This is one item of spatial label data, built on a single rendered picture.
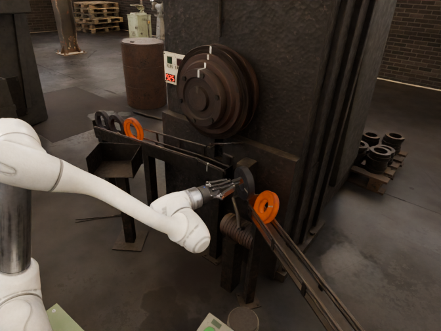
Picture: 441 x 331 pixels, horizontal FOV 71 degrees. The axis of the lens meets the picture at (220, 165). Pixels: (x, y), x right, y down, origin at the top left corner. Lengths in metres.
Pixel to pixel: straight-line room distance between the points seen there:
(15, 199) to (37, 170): 0.25
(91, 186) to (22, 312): 0.47
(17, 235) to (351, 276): 1.88
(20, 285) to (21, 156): 0.57
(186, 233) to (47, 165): 0.48
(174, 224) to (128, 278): 1.09
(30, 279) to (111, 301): 0.76
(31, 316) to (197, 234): 0.59
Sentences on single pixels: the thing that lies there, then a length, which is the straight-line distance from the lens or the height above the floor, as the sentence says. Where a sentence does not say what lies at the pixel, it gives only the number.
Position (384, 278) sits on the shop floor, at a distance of 2.38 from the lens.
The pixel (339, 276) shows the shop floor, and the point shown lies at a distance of 2.26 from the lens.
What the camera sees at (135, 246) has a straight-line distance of 2.28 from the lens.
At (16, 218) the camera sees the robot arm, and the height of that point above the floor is 0.92.
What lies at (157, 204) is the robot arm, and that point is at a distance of 1.20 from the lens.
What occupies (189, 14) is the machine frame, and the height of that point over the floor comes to 1.45.
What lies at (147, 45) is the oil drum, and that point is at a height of 0.87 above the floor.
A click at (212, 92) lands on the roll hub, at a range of 1.46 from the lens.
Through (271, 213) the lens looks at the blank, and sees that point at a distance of 1.42.
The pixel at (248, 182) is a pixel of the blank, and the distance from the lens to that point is 1.33.
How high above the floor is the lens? 1.61
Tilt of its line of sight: 31 degrees down
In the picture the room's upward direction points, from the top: 3 degrees clockwise
